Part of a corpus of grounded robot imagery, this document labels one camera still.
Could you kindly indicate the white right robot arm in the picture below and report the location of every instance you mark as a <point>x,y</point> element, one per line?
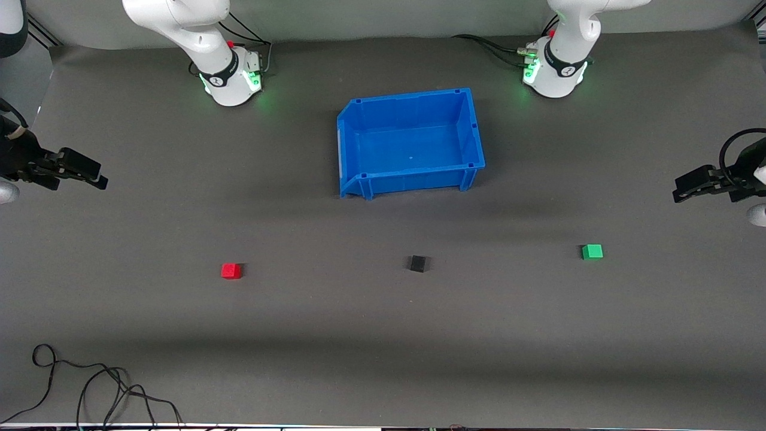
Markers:
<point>197,36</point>

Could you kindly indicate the small black cube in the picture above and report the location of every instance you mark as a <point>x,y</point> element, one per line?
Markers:
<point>418,264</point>

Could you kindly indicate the dark grey table mat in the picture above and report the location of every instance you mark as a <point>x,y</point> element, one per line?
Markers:
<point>383,329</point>

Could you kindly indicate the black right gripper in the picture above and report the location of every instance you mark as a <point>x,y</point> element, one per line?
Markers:
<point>19,157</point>

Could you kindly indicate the small red cube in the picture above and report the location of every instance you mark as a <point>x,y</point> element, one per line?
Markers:
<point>230,271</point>

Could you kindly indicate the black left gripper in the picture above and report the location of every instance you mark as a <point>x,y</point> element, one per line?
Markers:
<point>744,169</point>

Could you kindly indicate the small green cube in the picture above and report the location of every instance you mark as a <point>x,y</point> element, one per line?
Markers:
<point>592,252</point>

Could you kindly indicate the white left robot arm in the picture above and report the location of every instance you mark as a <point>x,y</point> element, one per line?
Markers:
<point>565,66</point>

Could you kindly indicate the blue plastic storage bin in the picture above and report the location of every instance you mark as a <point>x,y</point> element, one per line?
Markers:
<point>413,149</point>

